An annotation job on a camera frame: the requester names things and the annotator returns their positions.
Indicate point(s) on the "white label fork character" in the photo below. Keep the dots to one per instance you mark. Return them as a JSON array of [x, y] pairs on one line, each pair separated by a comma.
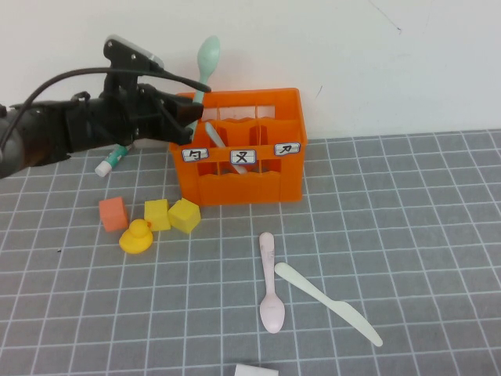
[[243, 157]]

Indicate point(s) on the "green plastic spoon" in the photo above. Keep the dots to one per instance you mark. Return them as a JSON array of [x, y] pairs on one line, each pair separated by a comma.
[[208, 56]]

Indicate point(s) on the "white rectangular box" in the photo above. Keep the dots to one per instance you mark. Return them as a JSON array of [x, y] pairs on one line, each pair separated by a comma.
[[256, 370]]

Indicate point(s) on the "orange plastic cutlery holder crate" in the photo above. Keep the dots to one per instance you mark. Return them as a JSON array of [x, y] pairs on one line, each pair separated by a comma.
[[235, 192]]

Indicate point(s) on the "white green glue stick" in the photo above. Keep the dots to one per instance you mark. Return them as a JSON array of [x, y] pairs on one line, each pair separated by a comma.
[[111, 160]]

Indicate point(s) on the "orange foam cube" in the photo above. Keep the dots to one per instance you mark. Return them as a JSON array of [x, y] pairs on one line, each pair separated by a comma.
[[114, 214]]

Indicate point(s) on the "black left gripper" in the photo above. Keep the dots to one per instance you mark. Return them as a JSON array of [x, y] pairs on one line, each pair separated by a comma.
[[117, 117]]

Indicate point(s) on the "white label spoon character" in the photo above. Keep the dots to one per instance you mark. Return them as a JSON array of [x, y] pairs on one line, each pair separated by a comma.
[[195, 155]]

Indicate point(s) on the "yellow foam cube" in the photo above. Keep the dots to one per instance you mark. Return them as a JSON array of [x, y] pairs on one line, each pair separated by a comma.
[[184, 215], [157, 214]]

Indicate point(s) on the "pink plastic spoon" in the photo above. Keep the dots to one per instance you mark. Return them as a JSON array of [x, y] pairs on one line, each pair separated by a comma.
[[272, 309]]

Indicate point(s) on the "cream plastic knife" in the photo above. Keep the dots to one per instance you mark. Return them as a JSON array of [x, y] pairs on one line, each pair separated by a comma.
[[332, 303]]

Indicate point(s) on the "yellow rubber duck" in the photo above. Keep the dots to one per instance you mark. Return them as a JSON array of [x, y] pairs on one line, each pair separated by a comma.
[[135, 239]]

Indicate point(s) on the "white label knife character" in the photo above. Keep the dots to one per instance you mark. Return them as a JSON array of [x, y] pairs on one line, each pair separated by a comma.
[[287, 149]]

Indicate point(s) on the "grey plastic fork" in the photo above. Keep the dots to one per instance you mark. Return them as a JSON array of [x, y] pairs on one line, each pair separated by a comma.
[[214, 137]]

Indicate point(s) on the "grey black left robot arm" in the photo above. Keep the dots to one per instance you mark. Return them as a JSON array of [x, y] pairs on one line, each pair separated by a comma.
[[35, 133]]

